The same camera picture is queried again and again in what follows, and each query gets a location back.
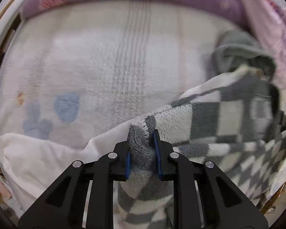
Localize grey white checkered knit sweater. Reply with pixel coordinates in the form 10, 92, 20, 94
118, 66, 286, 228

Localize white button jacket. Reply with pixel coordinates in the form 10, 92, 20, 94
0, 116, 143, 210

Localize grey green garment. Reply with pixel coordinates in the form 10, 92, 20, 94
212, 30, 276, 81

